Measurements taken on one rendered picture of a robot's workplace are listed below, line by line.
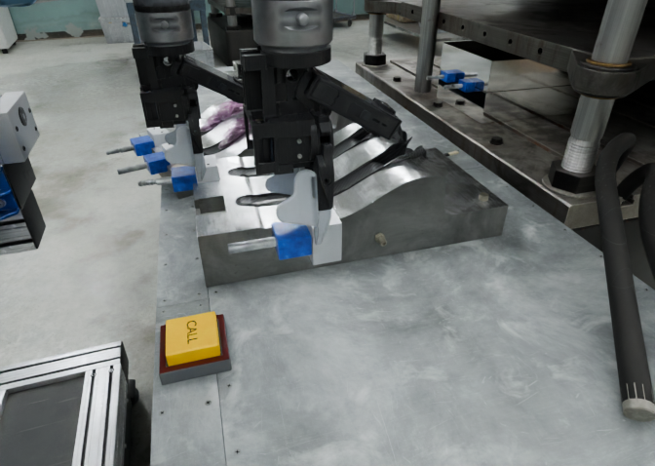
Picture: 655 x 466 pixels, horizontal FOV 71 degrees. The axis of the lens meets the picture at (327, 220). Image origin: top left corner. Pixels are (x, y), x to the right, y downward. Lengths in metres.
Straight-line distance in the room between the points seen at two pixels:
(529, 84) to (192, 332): 1.17
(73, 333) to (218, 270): 1.33
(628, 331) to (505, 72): 0.91
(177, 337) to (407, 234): 0.38
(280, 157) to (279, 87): 0.07
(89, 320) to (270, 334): 1.44
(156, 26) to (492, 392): 0.63
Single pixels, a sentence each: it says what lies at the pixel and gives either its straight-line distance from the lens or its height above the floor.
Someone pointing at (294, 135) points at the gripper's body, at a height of 1.07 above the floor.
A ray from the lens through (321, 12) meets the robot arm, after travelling 0.44.
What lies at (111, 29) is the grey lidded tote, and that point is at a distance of 7.37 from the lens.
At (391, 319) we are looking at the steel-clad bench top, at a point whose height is 0.80.
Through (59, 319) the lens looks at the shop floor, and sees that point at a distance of 2.07.
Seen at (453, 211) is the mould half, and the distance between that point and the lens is 0.78.
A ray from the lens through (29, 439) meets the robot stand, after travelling 1.42.
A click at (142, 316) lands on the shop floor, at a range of 1.94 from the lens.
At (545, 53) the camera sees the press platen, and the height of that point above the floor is 1.01.
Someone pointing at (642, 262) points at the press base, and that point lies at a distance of 1.32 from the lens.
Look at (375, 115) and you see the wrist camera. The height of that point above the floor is 1.08.
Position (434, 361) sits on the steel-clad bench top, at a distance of 0.60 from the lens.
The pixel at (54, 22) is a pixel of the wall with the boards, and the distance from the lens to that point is 8.06.
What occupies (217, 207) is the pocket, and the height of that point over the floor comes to 0.87.
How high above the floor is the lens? 1.24
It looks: 31 degrees down
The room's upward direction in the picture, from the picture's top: straight up
